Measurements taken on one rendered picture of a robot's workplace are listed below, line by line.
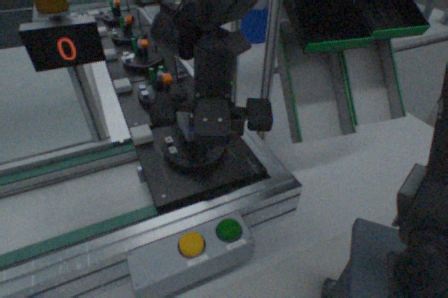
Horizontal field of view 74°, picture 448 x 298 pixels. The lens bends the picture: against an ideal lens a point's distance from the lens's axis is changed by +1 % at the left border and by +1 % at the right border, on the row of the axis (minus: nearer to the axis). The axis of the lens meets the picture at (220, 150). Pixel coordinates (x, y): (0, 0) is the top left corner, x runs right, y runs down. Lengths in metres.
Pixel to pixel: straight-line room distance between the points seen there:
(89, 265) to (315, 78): 0.59
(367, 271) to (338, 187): 0.39
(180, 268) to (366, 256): 0.27
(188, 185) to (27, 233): 0.32
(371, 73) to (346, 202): 0.32
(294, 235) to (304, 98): 0.30
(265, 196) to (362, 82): 0.39
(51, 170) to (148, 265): 0.34
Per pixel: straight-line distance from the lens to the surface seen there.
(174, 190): 0.59
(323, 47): 0.59
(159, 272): 0.51
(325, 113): 0.72
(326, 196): 0.76
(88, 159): 0.74
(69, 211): 0.69
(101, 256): 0.55
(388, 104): 0.84
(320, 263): 0.65
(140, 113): 0.81
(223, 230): 0.52
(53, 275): 0.56
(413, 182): 0.34
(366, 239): 0.46
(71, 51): 0.61
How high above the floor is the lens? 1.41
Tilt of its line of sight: 41 degrees down
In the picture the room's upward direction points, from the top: straight up
